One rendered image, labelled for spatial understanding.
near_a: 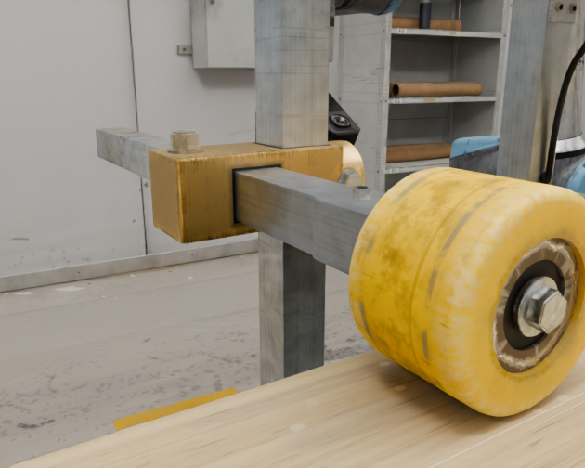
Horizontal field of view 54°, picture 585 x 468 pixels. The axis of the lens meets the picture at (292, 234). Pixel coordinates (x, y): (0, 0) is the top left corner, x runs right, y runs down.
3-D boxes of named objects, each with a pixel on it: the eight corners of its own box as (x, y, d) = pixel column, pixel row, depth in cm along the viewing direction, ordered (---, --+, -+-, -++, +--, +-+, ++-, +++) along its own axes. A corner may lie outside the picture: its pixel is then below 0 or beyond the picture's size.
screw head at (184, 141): (162, 150, 34) (161, 130, 34) (194, 149, 36) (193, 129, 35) (175, 154, 33) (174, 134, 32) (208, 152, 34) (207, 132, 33)
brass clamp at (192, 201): (149, 225, 37) (144, 147, 36) (319, 201, 44) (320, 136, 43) (185, 248, 32) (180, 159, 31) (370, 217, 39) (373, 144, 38)
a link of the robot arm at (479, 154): (467, 197, 153) (473, 130, 149) (528, 207, 141) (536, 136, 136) (434, 205, 144) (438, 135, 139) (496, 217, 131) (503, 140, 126)
